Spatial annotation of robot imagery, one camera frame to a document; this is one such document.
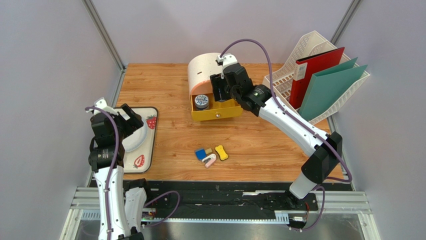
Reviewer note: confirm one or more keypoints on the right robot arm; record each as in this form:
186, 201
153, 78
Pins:
324, 150

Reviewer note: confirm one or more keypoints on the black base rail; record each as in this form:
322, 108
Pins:
221, 200

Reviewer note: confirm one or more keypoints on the teal file folder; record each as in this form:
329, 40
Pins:
329, 89

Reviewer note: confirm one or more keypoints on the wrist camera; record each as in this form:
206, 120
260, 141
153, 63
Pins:
224, 61
102, 104

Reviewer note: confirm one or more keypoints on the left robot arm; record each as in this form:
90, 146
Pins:
106, 159

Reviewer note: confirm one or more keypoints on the strawberry pattern tray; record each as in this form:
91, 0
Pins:
139, 161

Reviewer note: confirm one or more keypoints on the blue grey lint roller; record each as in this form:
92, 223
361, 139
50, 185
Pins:
200, 154

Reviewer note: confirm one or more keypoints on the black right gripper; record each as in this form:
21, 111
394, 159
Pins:
222, 84

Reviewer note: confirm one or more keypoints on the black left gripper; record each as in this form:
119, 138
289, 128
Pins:
133, 123

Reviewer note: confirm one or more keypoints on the white paper plate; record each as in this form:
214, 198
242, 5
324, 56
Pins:
136, 139

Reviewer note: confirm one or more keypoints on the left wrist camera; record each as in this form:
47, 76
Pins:
102, 104

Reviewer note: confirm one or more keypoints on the round drawer storage box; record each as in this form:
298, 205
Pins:
199, 70

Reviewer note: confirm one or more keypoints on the white plastic file rack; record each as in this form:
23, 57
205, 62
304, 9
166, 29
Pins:
310, 44

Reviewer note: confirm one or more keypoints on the red file folder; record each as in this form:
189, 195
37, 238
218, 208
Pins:
306, 67

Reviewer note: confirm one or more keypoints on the yellow bone-shaped eraser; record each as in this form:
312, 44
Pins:
220, 150

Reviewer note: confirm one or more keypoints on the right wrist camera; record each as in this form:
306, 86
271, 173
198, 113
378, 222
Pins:
224, 61

